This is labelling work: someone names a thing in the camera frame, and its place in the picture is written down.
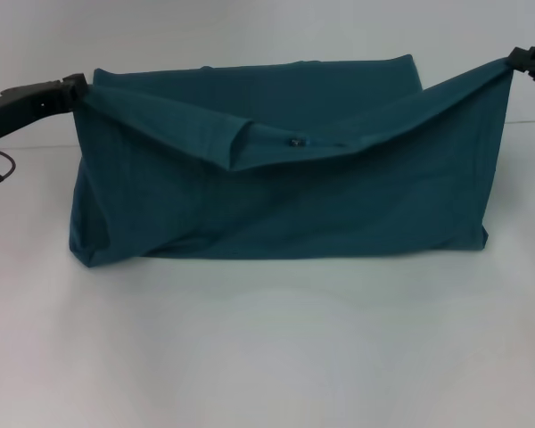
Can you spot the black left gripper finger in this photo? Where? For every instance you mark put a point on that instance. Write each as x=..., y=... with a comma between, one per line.
x=76, y=87

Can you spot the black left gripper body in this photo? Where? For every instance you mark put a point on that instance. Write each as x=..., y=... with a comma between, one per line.
x=22, y=107

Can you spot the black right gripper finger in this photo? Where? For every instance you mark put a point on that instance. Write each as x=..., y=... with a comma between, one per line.
x=524, y=58

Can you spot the teal blue printed t-shirt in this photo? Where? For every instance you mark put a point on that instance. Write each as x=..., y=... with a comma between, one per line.
x=294, y=191

